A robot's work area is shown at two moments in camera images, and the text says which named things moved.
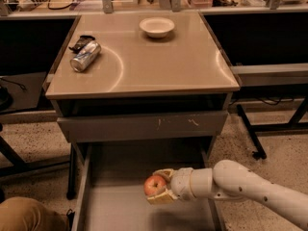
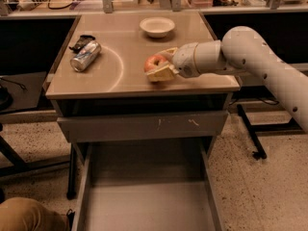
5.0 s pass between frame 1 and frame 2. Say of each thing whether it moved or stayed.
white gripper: moved
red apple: moved
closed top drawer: stayed
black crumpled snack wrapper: stayed
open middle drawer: stayed
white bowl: stayed
